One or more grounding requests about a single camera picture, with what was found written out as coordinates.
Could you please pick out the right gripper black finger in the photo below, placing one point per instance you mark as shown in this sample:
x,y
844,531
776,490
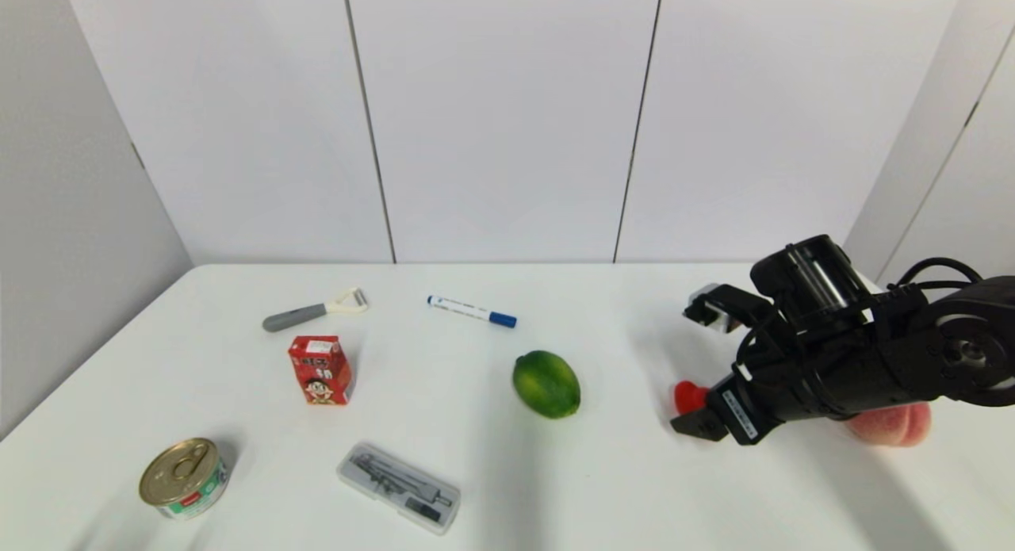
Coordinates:
x,y
698,424

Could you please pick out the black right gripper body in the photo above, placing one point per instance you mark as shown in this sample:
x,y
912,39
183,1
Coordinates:
x,y
801,384

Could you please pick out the red rubber duck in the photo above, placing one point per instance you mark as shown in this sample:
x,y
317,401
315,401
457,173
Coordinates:
x,y
688,396

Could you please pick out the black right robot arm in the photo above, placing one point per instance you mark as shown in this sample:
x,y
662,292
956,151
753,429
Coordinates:
x,y
959,353

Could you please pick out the pink peach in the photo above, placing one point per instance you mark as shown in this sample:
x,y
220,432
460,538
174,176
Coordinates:
x,y
900,428

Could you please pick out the green lime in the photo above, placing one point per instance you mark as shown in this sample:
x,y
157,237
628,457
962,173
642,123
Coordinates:
x,y
545,384

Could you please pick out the white marker with blue cap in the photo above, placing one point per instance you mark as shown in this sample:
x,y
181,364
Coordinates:
x,y
468,310

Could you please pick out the clear plastic compass case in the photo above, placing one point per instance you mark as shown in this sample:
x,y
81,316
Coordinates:
x,y
400,487

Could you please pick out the red cartoon milk carton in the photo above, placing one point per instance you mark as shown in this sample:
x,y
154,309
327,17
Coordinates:
x,y
321,373

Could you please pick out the gold lid tin can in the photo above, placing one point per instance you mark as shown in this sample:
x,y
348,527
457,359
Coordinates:
x,y
182,476

